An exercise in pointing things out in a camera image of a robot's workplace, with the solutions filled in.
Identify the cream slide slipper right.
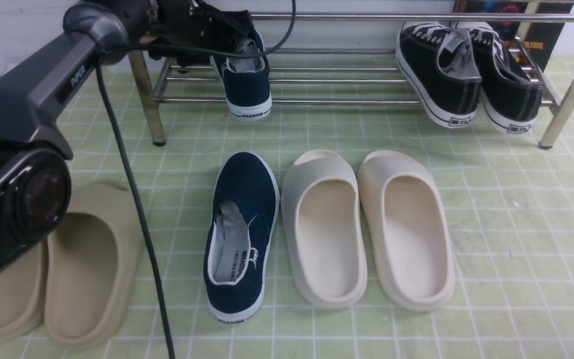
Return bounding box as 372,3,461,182
357,150,455,312

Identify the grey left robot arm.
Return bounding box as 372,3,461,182
0,0,252,273

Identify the metal shoe rack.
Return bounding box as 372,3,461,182
128,0,574,150

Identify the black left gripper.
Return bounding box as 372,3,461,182
147,0,254,67

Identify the cream slide slipper left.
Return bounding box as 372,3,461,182
281,150,368,310

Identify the dark poster board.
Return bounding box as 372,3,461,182
453,0,573,71

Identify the tan slide slipper left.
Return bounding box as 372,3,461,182
0,241,48,341

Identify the cream slide slipper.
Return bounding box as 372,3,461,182
281,150,368,310
357,150,455,312

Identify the white stuffing paper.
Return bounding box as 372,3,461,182
214,201,250,283

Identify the black canvas sneaker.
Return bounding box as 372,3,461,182
396,21,481,129
452,22,544,135

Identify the black canvas sneaker right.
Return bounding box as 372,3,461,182
452,22,544,135

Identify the black canvas sneaker left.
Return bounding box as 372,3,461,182
396,21,481,129

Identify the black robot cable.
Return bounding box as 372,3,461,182
95,0,297,359

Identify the tan slide slipper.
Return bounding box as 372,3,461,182
0,241,48,341
44,181,145,350

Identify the tan slide slipper right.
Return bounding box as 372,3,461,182
44,181,145,350

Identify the navy slip-on shoe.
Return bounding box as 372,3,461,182
210,55,273,121
203,152,280,324

